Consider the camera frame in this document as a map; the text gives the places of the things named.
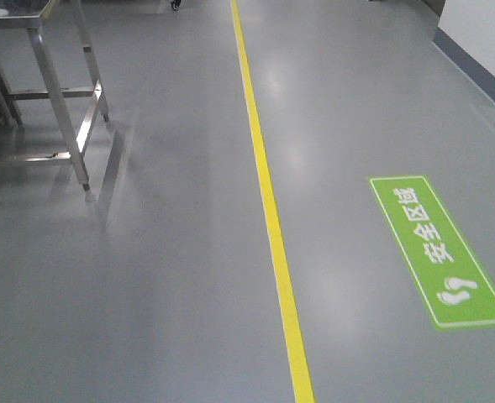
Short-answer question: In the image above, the stainless steel table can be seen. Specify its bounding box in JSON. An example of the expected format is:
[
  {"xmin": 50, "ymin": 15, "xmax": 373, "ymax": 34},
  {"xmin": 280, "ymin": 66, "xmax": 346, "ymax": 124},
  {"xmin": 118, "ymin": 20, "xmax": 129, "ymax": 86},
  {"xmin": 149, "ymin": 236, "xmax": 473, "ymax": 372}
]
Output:
[{"xmin": 0, "ymin": 1, "xmax": 109, "ymax": 195}]

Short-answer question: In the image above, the yellow floor line tape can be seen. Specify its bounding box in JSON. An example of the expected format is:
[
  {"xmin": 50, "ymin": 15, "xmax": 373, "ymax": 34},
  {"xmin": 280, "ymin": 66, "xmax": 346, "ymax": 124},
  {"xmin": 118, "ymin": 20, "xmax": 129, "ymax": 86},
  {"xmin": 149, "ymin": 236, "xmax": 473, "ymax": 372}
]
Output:
[{"xmin": 230, "ymin": 1, "xmax": 316, "ymax": 402}]

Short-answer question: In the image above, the green floor safety sign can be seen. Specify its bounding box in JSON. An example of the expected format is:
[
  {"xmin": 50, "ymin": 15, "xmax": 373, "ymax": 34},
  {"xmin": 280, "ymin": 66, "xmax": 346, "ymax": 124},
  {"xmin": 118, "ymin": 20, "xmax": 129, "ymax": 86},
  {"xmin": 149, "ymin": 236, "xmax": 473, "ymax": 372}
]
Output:
[{"xmin": 369, "ymin": 175, "xmax": 495, "ymax": 330}]

